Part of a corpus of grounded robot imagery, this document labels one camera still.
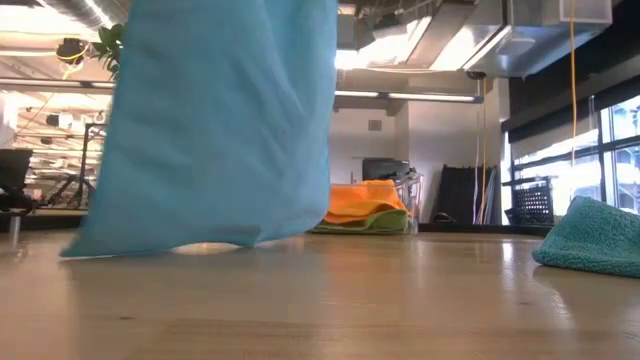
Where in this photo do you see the orange microfiber towel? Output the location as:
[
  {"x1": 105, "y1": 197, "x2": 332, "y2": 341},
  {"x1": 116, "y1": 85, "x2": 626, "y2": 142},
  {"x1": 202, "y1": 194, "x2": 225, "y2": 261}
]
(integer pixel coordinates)
[{"x1": 322, "y1": 178, "x2": 409, "y2": 225}]

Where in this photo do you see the aqua microfiber towel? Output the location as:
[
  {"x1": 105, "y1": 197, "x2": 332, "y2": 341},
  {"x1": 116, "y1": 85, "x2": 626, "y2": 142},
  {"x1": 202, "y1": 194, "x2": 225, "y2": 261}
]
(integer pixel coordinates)
[{"x1": 59, "y1": 0, "x2": 340, "y2": 260}]

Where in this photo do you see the teal green microfiber towel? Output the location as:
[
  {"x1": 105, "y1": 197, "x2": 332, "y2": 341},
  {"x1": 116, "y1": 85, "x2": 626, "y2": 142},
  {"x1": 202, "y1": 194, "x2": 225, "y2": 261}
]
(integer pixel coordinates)
[{"x1": 531, "y1": 194, "x2": 640, "y2": 279}]

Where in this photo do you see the black cabinet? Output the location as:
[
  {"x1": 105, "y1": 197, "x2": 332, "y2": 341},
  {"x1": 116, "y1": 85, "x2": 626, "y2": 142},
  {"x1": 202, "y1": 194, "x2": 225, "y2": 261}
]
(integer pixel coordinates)
[{"x1": 362, "y1": 157, "x2": 412, "y2": 182}]

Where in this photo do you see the clear plastic bin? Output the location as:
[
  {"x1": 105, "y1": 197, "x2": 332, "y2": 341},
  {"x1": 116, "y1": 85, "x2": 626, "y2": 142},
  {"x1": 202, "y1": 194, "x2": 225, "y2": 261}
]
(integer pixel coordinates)
[{"x1": 327, "y1": 172, "x2": 424, "y2": 235}]

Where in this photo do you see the long ceiling light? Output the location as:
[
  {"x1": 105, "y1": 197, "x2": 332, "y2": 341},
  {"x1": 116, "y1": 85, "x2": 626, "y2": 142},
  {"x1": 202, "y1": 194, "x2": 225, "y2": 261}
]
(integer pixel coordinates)
[
  {"x1": 333, "y1": 89, "x2": 484, "y2": 104},
  {"x1": 0, "y1": 77, "x2": 117, "y2": 91}
]

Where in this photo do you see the black folding screen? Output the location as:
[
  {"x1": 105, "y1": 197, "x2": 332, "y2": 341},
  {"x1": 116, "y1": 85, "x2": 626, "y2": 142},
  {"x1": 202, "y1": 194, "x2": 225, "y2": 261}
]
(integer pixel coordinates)
[{"x1": 430, "y1": 164, "x2": 501, "y2": 226}]

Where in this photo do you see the artificial green leafy plant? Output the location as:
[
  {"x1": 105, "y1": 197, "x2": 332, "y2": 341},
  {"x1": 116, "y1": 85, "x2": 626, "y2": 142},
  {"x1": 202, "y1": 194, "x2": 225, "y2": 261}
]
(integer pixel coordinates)
[{"x1": 89, "y1": 22, "x2": 127, "y2": 82}]

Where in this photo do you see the black screen on stand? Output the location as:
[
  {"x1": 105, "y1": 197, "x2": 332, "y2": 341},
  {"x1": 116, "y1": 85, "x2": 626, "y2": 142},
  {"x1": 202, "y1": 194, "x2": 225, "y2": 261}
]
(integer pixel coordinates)
[{"x1": 0, "y1": 148, "x2": 39, "y2": 214}]

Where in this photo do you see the black aluminium table frame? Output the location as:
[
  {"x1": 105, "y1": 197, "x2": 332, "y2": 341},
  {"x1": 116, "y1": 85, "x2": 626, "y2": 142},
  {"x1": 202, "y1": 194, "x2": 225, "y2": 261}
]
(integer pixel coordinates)
[{"x1": 0, "y1": 213, "x2": 554, "y2": 237}]

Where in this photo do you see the black wire basket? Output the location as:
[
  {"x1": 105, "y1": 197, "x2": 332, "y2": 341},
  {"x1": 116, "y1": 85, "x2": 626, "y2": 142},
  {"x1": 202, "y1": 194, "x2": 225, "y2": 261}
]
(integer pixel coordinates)
[{"x1": 508, "y1": 177, "x2": 555, "y2": 226}]

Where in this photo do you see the silver ceiling duct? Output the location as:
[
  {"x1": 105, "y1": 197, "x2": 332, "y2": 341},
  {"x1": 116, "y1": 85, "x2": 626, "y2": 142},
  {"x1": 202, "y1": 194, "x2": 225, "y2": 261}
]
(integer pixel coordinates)
[{"x1": 347, "y1": 0, "x2": 614, "y2": 79}]

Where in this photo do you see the black distant gantry frame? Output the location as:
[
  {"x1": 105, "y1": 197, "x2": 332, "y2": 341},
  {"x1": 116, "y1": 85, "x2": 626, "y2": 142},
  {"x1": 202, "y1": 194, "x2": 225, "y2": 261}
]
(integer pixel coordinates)
[{"x1": 49, "y1": 122, "x2": 108, "y2": 209}]

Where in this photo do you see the black hanging cable reel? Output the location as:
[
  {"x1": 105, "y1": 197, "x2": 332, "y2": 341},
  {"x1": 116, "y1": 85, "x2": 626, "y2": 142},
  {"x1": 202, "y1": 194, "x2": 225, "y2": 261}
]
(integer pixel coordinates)
[{"x1": 55, "y1": 37, "x2": 90, "y2": 66}]

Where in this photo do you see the silver metal post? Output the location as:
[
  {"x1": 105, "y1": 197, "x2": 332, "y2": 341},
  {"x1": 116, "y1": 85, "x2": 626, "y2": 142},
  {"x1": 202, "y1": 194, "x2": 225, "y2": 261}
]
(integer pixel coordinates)
[{"x1": 7, "y1": 213, "x2": 22, "y2": 246}]

